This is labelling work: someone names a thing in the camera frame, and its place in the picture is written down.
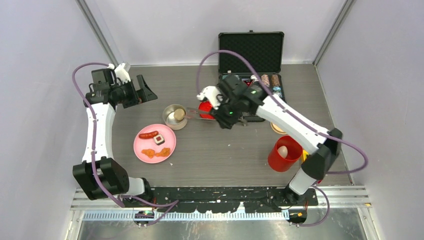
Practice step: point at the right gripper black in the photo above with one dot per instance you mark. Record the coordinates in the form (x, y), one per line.
(224, 121)

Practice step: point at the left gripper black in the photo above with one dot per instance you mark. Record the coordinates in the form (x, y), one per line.
(144, 94)

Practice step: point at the metal serving tongs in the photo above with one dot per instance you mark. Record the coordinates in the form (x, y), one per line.
(195, 113)

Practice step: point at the beige round bun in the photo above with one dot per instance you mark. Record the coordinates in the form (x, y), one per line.
(179, 114)

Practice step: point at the sushi roll piece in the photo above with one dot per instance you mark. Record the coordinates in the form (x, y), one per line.
(159, 139)

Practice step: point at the white egg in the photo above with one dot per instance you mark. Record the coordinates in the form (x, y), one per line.
(283, 151)

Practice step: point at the red plastic cup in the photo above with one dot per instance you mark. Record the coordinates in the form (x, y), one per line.
(281, 163)

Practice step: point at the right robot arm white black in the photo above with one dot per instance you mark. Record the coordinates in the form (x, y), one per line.
(319, 142)

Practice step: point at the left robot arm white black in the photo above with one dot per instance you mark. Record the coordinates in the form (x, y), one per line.
(99, 175)

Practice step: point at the round steel lunch box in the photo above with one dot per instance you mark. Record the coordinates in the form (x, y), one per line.
(169, 120)

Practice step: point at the red lid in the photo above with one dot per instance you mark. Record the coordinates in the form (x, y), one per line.
(204, 108)

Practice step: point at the red sausage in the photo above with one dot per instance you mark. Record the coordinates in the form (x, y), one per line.
(148, 135)

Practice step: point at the pink plate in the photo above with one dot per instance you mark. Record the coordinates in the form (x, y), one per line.
(140, 144)

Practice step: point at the beige round lid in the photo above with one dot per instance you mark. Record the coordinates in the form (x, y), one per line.
(276, 129)

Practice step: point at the fried chicken nugget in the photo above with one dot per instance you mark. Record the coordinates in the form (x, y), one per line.
(150, 153)

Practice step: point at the fried chicken drumstick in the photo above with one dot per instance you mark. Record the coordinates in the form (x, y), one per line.
(165, 152)

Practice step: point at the black poker chip case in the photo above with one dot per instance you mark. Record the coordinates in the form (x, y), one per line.
(263, 50)

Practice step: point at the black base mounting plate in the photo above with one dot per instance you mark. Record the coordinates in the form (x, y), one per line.
(219, 200)

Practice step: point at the yellow red toy block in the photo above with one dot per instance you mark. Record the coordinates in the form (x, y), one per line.
(304, 156)

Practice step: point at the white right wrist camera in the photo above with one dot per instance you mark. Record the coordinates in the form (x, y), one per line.
(210, 93)

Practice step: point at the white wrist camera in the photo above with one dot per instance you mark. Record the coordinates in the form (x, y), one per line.
(210, 93)
(121, 71)

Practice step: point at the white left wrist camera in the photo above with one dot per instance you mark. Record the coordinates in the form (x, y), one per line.
(121, 71)

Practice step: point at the toothed aluminium rail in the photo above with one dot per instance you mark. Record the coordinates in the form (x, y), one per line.
(149, 216)

